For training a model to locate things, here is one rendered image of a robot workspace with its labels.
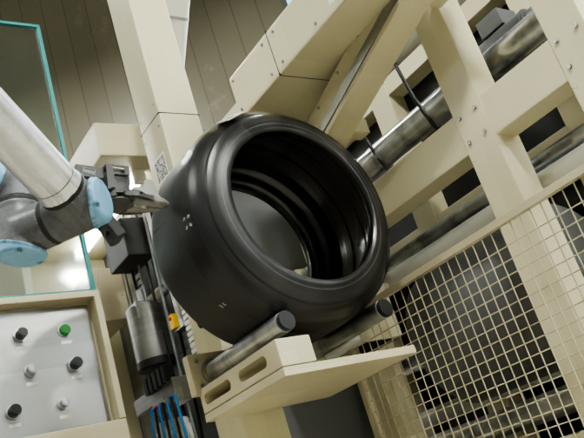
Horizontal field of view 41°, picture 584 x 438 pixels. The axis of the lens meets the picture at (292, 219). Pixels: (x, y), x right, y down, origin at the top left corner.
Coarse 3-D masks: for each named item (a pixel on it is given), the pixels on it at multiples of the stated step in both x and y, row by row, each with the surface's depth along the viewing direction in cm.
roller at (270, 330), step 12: (288, 312) 161; (264, 324) 164; (276, 324) 160; (288, 324) 160; (252, 336) 167; (264, 336) 164; (276, 336) 162; (240, 348) 171; (252, 348) 168; (216, 360) 180; (228, 360) 176; (240, 360) 173; (216, 372) 181
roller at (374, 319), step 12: (384, 300) 178; (372, 312) 177; (384, 312) 176; (348, 324) 184; (360, 324) 181; (372, 324) 180; (324, 336) 192; (336, 336) 188; (348, 336) 186; (324, 348) 193
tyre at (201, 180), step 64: (256, 128) 180; (192, 192) 166; (256, 192) 208; (320, 192) 209; (192, 256) 165; (256, 256) 163; (320, 256) 208; (384, 256) 183; (256, 320) 167; (320, 320) 169
